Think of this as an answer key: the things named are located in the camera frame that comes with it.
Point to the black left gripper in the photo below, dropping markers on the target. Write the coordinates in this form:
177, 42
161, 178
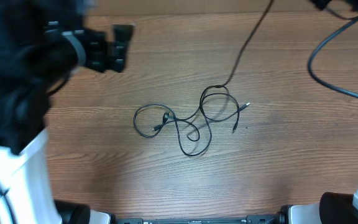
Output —
100, 61

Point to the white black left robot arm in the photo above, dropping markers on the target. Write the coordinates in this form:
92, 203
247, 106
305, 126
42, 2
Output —
41, 44

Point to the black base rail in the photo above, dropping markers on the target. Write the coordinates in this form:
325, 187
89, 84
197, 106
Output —
281, 217

